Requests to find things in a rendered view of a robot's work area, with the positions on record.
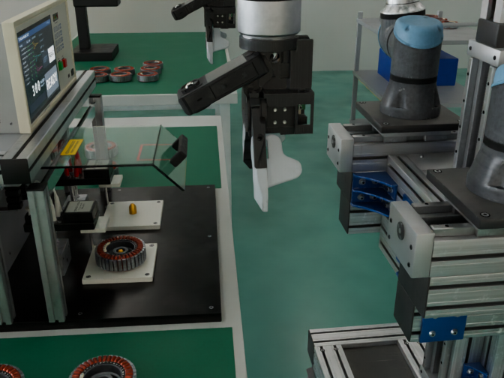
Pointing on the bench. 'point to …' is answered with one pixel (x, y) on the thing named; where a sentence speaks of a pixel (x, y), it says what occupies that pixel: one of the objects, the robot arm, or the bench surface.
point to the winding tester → (67, 76)
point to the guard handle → (179, 151)
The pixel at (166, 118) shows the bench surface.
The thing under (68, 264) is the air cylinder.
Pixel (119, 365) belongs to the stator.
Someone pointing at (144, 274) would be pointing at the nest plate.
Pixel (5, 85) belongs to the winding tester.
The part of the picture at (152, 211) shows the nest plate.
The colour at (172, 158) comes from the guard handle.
